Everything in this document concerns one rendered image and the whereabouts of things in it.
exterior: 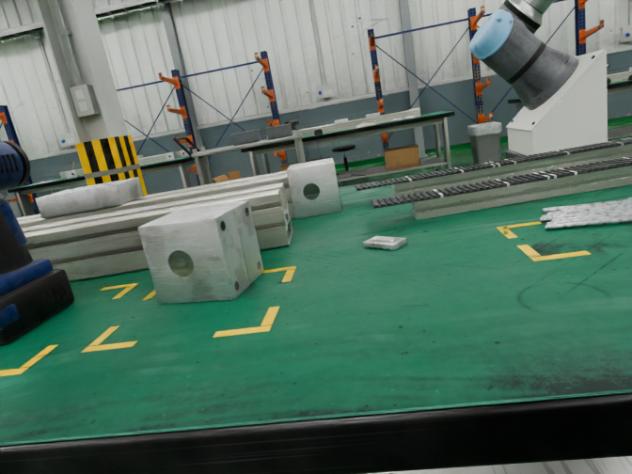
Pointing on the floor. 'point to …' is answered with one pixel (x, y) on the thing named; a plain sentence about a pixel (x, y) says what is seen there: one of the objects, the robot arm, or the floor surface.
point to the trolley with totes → (246, 145)
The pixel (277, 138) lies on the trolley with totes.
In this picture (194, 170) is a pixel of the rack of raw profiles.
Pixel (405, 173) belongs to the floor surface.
